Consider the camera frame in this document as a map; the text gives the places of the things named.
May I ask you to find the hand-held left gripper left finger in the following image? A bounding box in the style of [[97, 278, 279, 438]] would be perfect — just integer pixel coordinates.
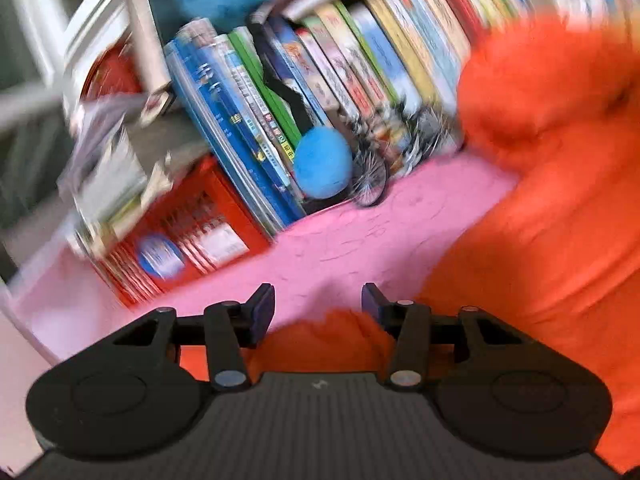
[[111, 283, 276, 392]]

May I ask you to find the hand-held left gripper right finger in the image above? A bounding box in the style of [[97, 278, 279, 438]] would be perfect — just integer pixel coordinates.
[[361, 282, 537, 391]]

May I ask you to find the orange puffer jacket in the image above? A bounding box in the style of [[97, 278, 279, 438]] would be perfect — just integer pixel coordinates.
[[180, 12, 640, 473]]

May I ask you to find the pink printed blanket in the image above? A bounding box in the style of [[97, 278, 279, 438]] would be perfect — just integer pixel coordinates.
[[0, 152, 521, 476]]

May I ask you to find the red plastic crate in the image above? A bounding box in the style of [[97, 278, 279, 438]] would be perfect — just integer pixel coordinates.
[[82, 50, 273, 308]]

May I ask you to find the miniature bicycle model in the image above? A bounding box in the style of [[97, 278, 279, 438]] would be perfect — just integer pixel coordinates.
[[347, 105, 463, 208]]

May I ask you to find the blue round plush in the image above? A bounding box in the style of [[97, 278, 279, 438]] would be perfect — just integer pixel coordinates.
[[292, 126, 353, 197]]

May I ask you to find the row of children's storybooks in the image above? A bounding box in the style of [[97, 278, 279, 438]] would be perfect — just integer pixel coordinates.
[[295, 0, 531, 176]]

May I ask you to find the black strap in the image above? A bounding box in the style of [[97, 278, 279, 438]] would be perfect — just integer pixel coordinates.
[[250, 15, 321, 136]]

